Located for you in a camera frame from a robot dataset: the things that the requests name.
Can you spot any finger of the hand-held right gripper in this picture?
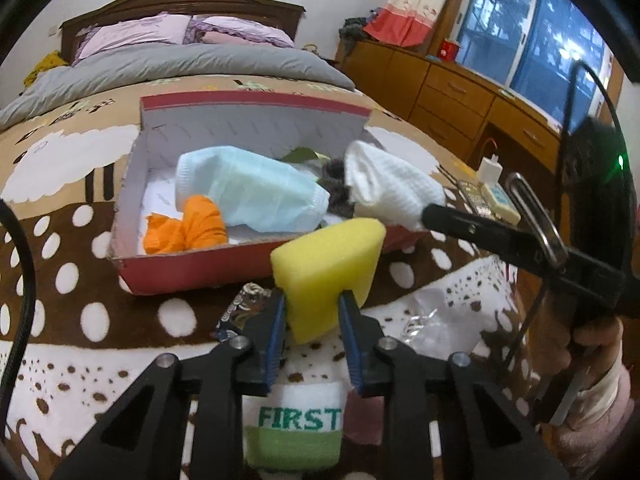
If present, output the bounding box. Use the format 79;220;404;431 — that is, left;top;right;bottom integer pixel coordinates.
421;203;628;318

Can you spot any plain lilac pillow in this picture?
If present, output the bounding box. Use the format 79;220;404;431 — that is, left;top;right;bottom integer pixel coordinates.
72;14;193;63

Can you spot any wooden dresser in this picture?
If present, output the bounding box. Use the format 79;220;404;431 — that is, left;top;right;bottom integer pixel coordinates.
335;37;566;176

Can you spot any purple knit sock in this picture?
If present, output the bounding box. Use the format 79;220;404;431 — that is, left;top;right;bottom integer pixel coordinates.
315;157;356;216

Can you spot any blue face mask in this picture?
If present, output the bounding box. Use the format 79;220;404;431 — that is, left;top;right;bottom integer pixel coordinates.
175;146;331;233

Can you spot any brown white spotted blanket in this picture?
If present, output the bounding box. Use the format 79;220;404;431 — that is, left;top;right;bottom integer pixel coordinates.
0;72;556;480

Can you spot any cream power strip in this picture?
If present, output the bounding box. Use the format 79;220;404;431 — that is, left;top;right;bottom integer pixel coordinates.
480;182;522;224

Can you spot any red cardboard box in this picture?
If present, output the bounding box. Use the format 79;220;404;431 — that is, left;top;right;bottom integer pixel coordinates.
107;91;436;296

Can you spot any clear plastic bag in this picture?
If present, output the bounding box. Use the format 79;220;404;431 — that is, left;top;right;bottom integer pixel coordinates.
397;290;461;351

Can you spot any window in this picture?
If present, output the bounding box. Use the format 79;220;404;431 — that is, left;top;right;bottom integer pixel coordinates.
452;0;626;126

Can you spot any grey duvet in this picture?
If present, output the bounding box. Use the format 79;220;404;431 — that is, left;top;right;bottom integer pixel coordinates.
0;42;356;131

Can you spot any dark clothes pile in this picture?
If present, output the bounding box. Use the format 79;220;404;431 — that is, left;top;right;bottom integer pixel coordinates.
339;16;368;41

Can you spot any green satin ribbon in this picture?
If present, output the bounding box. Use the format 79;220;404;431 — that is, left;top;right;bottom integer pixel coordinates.
280;146;326;163

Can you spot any orange cloth flower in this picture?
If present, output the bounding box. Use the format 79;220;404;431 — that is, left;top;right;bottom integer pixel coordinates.
144;195;228;256

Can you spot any yellow knit cloth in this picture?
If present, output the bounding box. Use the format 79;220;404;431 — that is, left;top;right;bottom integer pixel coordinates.
22;50;71;88

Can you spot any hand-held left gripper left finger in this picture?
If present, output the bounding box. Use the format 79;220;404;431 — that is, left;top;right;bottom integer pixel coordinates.
47;287;288;480

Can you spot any patterned fabric pouch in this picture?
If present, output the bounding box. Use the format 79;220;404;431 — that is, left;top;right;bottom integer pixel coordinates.
212;282;288;343

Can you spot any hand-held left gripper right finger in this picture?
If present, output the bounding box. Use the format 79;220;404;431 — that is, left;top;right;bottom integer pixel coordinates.
339;291;571;480

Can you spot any dark wooden headboard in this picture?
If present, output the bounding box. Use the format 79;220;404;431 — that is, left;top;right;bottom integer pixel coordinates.
60;0;306;58

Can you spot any white charger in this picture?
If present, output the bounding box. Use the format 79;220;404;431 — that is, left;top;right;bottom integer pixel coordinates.
477;155;503;183

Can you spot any cream and red curtain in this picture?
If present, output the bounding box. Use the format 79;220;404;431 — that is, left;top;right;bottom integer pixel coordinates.
362;0;458;48

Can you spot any yellow sponge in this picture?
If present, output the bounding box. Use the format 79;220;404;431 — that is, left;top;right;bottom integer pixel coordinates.
270;217;387;346

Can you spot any metal spring clip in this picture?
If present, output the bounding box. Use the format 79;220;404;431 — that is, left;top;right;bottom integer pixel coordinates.
505;172;568;266

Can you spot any lilac pillow with frill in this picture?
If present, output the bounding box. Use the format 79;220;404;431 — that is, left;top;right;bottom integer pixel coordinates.
192;15;296;48

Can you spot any pink makeup sponge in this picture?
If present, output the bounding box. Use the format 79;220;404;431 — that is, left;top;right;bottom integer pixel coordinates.
342;395;388;443

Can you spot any red cup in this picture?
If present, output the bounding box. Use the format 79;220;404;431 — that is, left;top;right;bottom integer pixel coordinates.
437;37;463;61

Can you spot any white waffle cloth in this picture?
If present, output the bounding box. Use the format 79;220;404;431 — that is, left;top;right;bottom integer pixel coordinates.
344;140;446;231

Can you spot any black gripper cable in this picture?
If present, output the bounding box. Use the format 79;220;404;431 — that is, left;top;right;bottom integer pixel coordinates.
557;60;631;171
0;200;38;421

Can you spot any person's right hand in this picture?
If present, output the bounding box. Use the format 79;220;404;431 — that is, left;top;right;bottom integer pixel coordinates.
542;287;625;392

